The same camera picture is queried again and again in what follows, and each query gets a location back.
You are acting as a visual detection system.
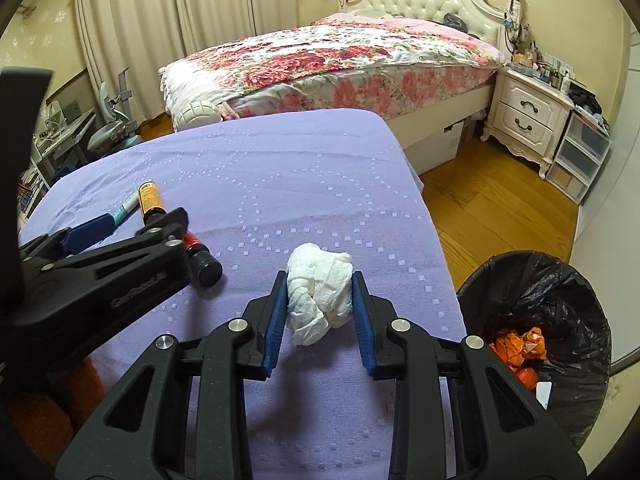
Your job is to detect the brown bottle with gold label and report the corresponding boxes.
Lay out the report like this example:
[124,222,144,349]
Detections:
[137,180,169,224]

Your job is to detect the white tissue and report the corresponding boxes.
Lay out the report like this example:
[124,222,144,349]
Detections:
[286,242,353,347]

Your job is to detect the dark clothes pile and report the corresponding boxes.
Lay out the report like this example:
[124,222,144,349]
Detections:
[570,80,609,122]

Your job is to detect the white and teal tube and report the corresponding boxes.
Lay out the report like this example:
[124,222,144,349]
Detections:
[111,194,139,229]

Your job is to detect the cluster of small bottles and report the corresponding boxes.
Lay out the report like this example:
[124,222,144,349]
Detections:
[510,45,574,92]

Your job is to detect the dark bottle with red label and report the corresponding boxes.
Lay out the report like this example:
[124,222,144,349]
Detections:
[181,230,224,287]

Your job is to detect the white tufted bed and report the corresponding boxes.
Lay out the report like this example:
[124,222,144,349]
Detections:
[160,0,521,176]

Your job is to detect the grey desk chair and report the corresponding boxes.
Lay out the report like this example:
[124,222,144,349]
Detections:
[87,67,144,152]

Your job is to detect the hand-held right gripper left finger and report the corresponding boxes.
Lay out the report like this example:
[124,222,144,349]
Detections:
[54,270,290,480]

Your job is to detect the floral quilt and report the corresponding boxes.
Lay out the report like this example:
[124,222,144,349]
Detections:
[160,12,502,121]

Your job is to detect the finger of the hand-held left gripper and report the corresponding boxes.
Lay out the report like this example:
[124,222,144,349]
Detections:
[20,214,115,264]
[22,207,190,282]

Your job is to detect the purple patterned bedsheet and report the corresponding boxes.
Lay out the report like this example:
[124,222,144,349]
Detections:
[17,109,468,480]

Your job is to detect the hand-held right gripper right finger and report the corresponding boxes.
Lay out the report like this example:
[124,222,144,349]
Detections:
[351,271,587,480]

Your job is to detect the white study desk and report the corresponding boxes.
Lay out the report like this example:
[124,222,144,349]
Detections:
[32,100,98,181]

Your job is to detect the bin with black bag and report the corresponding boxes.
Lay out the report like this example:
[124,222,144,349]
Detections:
[456,251,614,453]

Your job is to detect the orange paper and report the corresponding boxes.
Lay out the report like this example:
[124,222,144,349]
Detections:
[489,327,548,368]

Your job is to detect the white storage box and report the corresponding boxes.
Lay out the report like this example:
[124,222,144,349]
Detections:
[405,120,467,176]

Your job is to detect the clear plastic drawer unit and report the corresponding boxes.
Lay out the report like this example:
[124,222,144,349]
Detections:
[545,112,614,205]

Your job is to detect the beige curtains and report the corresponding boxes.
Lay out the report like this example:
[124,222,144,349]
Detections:
[75,0,307,127]

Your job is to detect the bookshelf with books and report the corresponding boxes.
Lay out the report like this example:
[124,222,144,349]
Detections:
[17,167,52,222]

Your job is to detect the white nightstand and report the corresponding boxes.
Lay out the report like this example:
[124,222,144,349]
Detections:
[481,67,576,179]

